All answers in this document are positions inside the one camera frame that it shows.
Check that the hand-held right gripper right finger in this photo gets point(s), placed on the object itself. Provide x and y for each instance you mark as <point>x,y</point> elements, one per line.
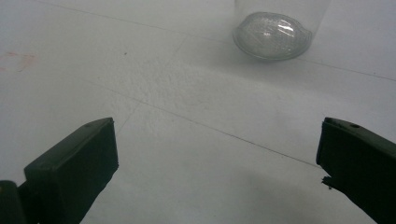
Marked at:
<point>361,165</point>

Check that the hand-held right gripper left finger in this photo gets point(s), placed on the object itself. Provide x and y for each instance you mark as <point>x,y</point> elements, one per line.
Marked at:
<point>71,174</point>

